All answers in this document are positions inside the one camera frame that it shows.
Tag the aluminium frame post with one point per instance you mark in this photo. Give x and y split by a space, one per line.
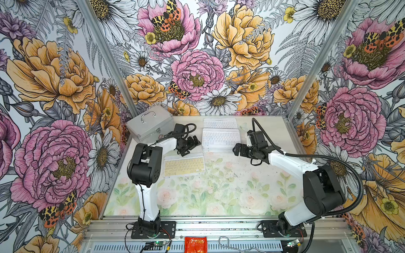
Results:
341 23
98 35

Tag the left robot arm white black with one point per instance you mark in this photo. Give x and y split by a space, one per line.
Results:
144 170

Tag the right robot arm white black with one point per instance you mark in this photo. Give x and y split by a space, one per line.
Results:
321 189

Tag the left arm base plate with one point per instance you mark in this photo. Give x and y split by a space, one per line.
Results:
167 228

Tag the left aluminium frame post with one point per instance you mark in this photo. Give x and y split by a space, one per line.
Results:
98 35

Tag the red packet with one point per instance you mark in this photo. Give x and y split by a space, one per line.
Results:
196 245

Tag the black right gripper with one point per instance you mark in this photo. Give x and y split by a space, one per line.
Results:
238 146

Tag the right aluminium frame post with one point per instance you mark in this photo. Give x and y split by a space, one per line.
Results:
341 23

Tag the silver metal case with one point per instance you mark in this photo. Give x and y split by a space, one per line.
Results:
150 125

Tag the white keyboard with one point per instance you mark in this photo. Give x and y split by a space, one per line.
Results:
220 138
228 123

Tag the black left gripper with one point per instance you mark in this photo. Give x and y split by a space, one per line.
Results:
192 146

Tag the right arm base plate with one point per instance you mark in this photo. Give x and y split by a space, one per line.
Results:
271 229

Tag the aluminium front rail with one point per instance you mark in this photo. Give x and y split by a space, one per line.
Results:
240 228

